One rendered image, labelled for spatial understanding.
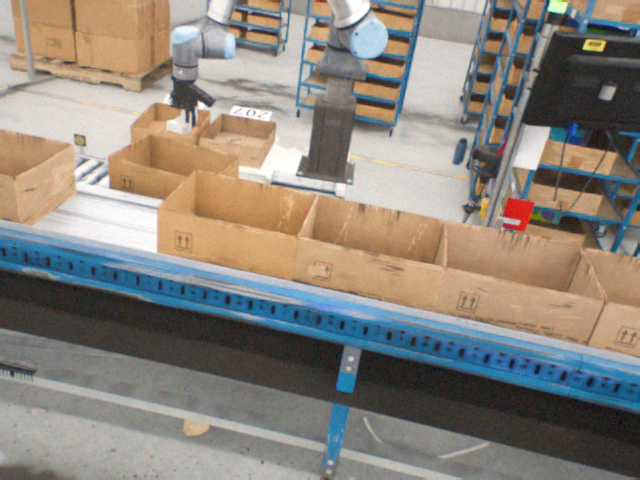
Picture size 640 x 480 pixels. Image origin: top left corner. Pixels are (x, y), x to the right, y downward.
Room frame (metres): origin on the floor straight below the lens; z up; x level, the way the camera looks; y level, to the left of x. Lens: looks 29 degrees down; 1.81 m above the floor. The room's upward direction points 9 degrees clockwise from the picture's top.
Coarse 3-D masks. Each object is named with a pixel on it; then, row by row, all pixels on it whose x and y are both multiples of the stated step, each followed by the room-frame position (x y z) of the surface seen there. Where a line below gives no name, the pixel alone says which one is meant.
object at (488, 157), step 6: (474, 150) 2.23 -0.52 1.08; (480, 150) 2.22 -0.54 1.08; (486, 150) 2.22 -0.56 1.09; (492, 150) 2.23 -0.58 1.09; (498, 150) 2.25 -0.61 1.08; (474, 156) 2.22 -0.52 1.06; (480, 156) 2.22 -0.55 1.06; (486, 156) 2.21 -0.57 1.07; (492, 156) 2.21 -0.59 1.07; (498, 156) 2.21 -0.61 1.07; (480, 162) 2.25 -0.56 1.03; (486, 162) 2.22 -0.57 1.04; (492, 162) 2.21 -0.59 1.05; (498, 162) 2.21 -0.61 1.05; (486, 168) 2.23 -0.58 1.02; (492, 168) 2.22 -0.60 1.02
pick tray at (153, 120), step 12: (156, 108) 2.89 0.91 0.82; (168, 108) 2.89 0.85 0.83; (144, 120) 2.72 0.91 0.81; (156, 120) 2.89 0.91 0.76; (204, 120) 2.75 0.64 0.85; (132, 132) 2.51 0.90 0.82; (144, 132) 2.52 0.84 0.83; (156, 132) 2.52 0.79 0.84; (168, 132) 2.52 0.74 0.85; (192, 132) 2.80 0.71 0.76
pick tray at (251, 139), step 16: (208, 128) 2.66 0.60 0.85; (224, 128) 2.89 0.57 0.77; (240, 128) 2.89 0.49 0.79; (256, 128) 2.89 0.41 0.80; (272, 128) 2.88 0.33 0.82; (208, 144) 2.51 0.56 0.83; (224, 144) 2.51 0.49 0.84; (240, 144) 2.75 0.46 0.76; (256, 144) 2.78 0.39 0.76; (272, 144) 2.81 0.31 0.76; (240, 160) 2.51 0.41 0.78; (256, 160) 2.51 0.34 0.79
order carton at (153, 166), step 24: (144, 144) 2.24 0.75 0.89; (168, 144) 2.27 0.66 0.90; (192, 144) 2.25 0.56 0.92; (120, 168) 1.99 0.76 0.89; (144, 168) 1.97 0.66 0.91; (168, 168) 2.27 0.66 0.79; (192, 168) 2.24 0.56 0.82; (216, 168) 2.22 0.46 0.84; (144, 192) 1.97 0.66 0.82; (168, 192) 1.95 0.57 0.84
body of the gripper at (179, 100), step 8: (176, 80) 2.20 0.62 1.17; (184, 80) 2.18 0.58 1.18; (192, 80) 2.20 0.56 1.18; (176, 88) 2.21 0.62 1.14; (184, 88) 2.20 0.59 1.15; (176, 96) 2.19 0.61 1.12; (184, 96) 2.19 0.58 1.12; (192, 96) 2.20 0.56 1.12; (176, 104) 2.20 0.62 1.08; (184, 104) 2.20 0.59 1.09; (192, 104) 2.20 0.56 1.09
